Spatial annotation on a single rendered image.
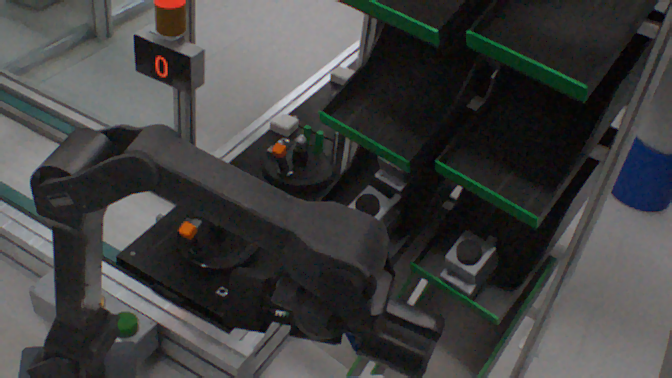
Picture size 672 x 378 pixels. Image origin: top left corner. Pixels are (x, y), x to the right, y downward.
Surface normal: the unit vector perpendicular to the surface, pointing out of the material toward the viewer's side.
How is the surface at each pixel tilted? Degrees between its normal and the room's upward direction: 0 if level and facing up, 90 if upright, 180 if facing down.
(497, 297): 25
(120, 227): 0
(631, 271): 0
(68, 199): 90
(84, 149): 17
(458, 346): 45
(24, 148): 0
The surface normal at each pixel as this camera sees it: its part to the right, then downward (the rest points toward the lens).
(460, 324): -0.38, -0.23
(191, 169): 0.37, -0.66
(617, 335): 0.11, -0.76
